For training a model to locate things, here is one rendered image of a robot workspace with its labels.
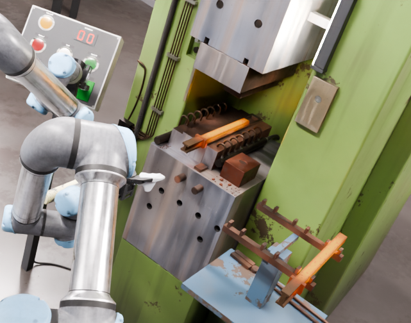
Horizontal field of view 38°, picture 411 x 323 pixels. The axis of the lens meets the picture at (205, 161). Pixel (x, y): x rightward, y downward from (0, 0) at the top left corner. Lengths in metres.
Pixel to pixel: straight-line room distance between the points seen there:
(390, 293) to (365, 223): 1.16
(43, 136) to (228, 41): 0.84
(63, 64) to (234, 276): 0.88
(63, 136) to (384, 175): 1.49
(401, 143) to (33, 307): 1.62
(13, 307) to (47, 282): 1.59
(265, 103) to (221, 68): 0.53
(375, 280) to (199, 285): 1.93
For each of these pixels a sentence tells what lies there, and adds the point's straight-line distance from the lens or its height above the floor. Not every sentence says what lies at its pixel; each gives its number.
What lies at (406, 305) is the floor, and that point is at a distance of 3.67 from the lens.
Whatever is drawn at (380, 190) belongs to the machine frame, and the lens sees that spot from 2.50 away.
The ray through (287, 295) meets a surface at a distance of 1.59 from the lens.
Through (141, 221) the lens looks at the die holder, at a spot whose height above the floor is 0.59.
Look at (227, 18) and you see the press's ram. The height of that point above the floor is 1.43.
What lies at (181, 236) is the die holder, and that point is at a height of 0.64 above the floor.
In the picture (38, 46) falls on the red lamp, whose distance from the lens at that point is 2.25.
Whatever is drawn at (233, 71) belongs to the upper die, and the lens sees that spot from 1.98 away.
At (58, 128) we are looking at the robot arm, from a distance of 1.34.
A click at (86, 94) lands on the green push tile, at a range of 2.19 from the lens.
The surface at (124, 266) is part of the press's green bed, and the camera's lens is 2.45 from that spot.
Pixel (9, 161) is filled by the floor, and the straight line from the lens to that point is 3.56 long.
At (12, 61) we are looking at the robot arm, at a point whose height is 1.32.
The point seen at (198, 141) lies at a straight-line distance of 2.05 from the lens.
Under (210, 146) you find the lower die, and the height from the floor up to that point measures 0.99.
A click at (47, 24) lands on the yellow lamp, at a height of 1.16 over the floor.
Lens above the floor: 1.94
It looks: 28 degrees down
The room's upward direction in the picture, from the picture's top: 20 degrees clockwise
